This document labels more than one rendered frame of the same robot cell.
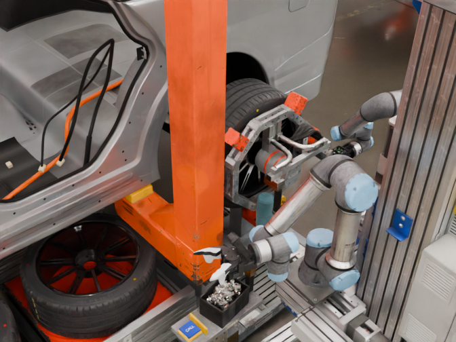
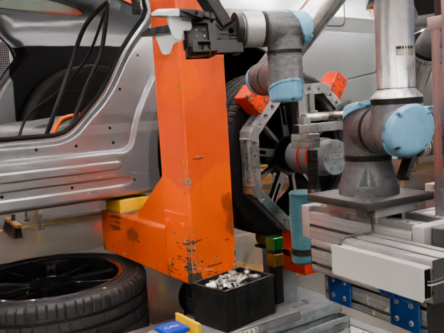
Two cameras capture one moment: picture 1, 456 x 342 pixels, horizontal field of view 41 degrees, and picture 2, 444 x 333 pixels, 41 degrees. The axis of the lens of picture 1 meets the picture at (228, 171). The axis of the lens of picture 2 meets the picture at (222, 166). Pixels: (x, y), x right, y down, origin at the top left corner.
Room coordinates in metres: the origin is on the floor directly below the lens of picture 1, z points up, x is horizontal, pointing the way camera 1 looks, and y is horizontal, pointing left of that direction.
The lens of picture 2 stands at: (0.22, -0.24, 1.07)
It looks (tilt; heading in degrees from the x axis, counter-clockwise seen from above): 6 degrees down; 9
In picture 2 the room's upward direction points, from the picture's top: 3 degrees counter-clockwise
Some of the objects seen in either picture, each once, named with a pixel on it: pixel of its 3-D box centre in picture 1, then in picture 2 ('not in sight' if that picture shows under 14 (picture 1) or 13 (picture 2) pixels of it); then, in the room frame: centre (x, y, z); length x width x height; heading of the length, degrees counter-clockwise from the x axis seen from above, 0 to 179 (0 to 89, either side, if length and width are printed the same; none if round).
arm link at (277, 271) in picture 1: (276, 262); (283, 76); (1.53, -0.18, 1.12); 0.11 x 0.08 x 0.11; 24
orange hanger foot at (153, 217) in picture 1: (155, 207); (149, 211); (2.28, 0.36, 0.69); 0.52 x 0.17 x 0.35; 43
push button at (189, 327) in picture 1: (189, 330); (172, 330); (1.71, 0.15, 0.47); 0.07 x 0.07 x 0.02; 43
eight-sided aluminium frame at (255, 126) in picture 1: (267, 159); (302, 155); (2.48, -0.20, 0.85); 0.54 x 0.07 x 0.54; 133
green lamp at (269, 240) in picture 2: not in sight; (274, 242); (1.96, -0.11, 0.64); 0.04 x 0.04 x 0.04; 43
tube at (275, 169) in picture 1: (273, 148); (302, 108); (2.33, -0.21, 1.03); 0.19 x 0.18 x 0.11; 43
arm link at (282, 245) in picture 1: (281, 245); (284, 30); (1.51, -0.19, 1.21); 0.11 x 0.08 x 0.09; 114
